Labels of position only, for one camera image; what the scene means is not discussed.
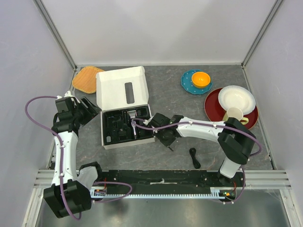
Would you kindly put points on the pale yellow mug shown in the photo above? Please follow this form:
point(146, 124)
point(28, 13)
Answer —
point(236, 113)

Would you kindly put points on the silver black hair clipper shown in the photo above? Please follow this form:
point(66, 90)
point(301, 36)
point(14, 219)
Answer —
point(133, 120)

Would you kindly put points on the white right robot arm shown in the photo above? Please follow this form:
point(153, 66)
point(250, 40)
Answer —
point(235, 139)

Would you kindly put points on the white paper bowl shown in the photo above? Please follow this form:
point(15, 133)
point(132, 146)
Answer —
point(236, 96)

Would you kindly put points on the dark red plate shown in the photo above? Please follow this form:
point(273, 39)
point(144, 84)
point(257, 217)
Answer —
point(215, 112)

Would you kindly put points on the woven orange tray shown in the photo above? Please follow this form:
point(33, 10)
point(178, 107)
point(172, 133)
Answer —
point(85, 80)

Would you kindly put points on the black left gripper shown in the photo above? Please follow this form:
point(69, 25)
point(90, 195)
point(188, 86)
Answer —
point(91, 111)

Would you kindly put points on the white clipper kit box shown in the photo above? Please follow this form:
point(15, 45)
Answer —
point(123, 95)

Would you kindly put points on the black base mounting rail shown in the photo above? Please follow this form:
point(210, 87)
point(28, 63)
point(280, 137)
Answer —
point(171, 182)

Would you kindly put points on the teal dotted plate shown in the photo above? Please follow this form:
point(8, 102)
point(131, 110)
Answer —
point(188, 85)

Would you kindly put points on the orange bowl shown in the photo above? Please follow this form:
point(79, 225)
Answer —
point(200, 79)

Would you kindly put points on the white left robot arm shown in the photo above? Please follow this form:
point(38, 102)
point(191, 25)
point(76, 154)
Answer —
point(69, 193)

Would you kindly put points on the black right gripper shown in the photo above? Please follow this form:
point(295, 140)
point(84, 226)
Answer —
point(166, 142)

